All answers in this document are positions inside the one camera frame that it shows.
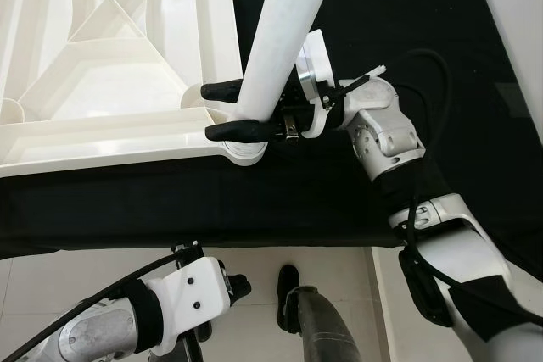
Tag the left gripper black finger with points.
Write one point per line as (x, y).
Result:
(237, 286)

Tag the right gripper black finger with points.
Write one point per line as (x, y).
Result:
(222, 90)
(242, 130)

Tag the white plastic table leg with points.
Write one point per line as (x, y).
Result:
(284, 31)

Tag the white plastic children table top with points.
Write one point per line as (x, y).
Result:
(102, 99)

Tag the small clear tape piece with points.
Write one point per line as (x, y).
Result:
(512, 97)

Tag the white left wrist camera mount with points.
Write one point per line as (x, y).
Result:
(191, 298)

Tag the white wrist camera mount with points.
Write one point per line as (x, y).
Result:
(191, 298)
(316, 48)

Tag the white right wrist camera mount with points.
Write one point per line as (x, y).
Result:
(316, 48)

